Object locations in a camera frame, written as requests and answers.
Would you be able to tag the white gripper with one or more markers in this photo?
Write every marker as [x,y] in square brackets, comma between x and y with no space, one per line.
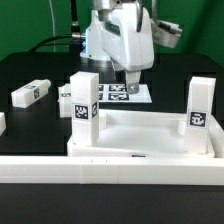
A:
[127,39]

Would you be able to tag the white desk tabletop tray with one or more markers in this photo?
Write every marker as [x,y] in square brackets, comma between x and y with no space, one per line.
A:
[139,134]

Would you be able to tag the white fiducial marker sheet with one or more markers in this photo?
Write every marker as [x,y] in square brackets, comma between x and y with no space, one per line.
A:
[116,93]

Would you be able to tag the white fence right bar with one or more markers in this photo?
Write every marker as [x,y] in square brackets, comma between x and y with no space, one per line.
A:
[216,134]

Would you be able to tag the white fence bar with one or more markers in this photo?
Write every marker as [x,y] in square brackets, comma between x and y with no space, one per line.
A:
[111,170]
[2,123]
[216,134]

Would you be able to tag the white fence front bar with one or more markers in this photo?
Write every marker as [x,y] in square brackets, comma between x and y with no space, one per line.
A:
[111,170]

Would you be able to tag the white fence left bar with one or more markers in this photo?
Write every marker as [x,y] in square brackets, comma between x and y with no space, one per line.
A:
[2,123]

